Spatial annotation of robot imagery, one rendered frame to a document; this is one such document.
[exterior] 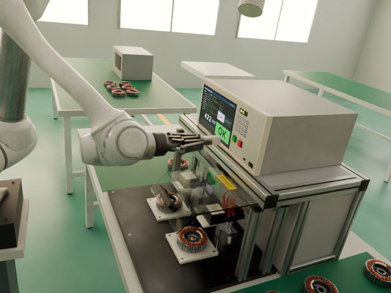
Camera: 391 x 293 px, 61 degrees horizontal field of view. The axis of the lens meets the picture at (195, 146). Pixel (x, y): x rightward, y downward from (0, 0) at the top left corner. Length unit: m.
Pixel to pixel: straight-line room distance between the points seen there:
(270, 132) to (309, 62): 6.83
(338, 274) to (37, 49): 1.24
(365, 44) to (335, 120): 7.65
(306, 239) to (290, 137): 0.38
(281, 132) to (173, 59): 5.13
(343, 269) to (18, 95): 1.34
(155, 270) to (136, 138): 0.55
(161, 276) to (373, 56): 7.92
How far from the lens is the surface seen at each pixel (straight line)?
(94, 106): 0.82
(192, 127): 1.38
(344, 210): 1.31
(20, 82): 1.29
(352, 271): 1.45
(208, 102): 1.31
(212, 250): 1.26
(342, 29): 8.28
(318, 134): 1.17
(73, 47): 5.67
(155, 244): 1.27
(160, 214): 1.39
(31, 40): 1.00
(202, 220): 1.22
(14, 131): 1.36
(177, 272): 1.18
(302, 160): 1.18
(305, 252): 1.31
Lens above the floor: 1.62
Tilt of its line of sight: 25 degrees down
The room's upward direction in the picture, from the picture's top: 8 degrees clockwise
